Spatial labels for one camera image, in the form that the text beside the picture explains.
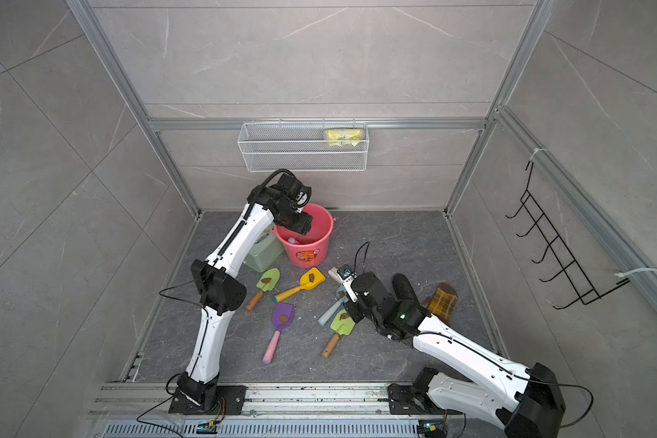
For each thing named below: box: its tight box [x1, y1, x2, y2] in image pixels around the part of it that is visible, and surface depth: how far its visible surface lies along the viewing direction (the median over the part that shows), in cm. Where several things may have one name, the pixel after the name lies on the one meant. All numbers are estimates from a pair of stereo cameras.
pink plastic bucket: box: [271, 203, 336, 269], surface depth 94 cm
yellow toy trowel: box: [273, 267, 327, 303], surface depth 100 cm
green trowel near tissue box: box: [245, 268, 281, 313], surface depth 100 cm
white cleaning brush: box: [335, 284, 350, 304], surface depth 96 cm
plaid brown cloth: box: [422, 282, 459, 325], surface depth 95 cm
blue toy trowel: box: [317, 286, 350, 327], surface depth 92 cm
